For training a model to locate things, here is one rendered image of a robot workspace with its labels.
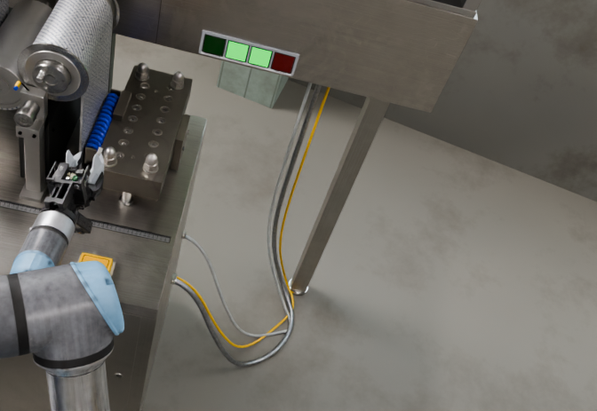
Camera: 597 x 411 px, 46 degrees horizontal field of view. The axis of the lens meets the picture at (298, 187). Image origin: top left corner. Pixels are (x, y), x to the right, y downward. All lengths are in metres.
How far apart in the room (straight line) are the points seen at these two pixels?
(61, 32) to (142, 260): 0.54
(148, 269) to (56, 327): 0.65
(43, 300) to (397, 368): 1.93
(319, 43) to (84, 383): 1.04
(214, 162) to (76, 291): 2.20
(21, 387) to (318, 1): 1.30
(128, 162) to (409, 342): 1.55
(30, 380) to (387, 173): 1.99
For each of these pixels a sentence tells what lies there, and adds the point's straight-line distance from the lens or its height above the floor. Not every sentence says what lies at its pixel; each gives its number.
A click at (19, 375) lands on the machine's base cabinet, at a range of 2.08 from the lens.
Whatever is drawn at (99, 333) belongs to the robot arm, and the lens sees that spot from 1.07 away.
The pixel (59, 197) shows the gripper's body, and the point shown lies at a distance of 1.45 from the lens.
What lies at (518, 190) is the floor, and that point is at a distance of 3.74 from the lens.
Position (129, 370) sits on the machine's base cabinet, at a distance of 1.93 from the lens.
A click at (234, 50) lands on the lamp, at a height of 1.19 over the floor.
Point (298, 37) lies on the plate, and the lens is 1.79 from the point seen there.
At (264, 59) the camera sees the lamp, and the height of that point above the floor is 1.18.
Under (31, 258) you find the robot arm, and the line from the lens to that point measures 1.36.
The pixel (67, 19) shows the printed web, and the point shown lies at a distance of 1.63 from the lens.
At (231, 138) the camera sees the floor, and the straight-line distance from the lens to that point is 3.33.
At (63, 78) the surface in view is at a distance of 1.55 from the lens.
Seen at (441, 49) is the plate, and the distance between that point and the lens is 1.82.
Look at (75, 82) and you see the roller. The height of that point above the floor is 1.24.
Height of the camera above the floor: 2.26
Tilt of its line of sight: 45 degrees down
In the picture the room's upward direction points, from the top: 20 degrees clockwise
